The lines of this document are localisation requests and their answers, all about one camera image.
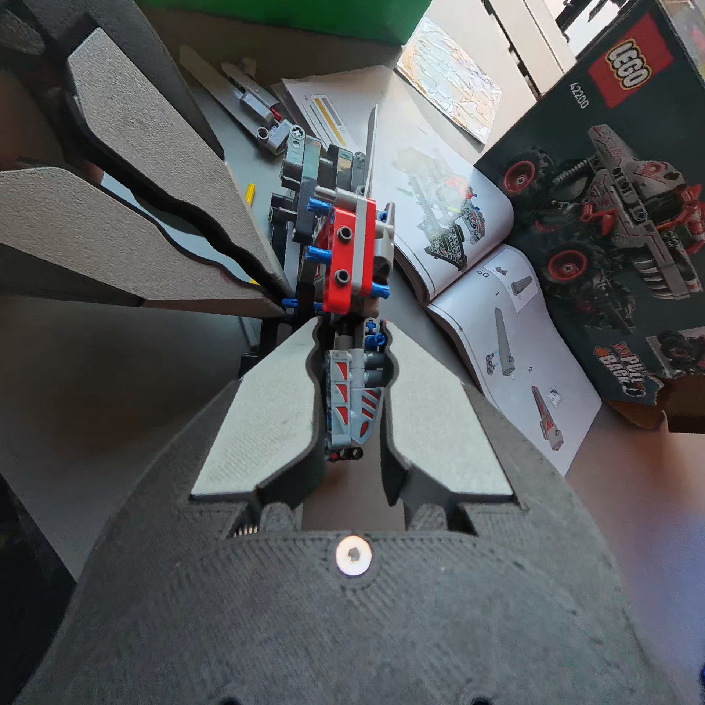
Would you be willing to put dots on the red and grey lego model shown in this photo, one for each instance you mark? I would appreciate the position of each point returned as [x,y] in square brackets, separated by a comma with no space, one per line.
[352,248]

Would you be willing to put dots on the grey lego beam assembly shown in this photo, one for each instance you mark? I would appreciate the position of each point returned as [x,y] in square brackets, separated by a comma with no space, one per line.
[264,110]

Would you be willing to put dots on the dark lego set box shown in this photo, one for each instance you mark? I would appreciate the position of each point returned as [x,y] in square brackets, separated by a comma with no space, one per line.
[622,220]

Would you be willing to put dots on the long grey lego panel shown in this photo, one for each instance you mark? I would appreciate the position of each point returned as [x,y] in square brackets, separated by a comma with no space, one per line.
[212,82]

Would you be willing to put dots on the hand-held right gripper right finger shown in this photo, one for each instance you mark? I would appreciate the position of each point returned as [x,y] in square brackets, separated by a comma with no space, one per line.
[440,429]

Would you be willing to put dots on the open lego instruction booklet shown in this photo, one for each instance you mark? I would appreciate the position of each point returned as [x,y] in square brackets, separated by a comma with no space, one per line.
[495,341]

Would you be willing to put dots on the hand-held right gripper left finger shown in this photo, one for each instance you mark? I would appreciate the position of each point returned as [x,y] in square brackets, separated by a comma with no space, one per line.
[259,429]

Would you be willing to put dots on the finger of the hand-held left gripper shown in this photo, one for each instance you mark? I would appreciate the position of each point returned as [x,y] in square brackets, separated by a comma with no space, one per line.
[82,237]
[143,126]

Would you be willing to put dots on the white shelf unit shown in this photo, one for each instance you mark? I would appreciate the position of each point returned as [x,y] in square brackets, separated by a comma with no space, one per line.
[523,44]

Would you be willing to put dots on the closed white booklet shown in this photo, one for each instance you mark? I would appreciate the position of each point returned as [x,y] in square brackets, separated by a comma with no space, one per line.
[325,104]

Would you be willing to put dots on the shiny sticker sheet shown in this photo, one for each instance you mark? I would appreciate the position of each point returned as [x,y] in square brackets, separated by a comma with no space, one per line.
[449,82]

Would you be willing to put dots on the green plastic bin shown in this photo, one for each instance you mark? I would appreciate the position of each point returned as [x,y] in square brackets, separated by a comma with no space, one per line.
[286,16]

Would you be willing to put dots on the yellow lego pin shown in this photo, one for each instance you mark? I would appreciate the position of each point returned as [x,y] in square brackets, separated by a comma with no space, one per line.
[250,193]

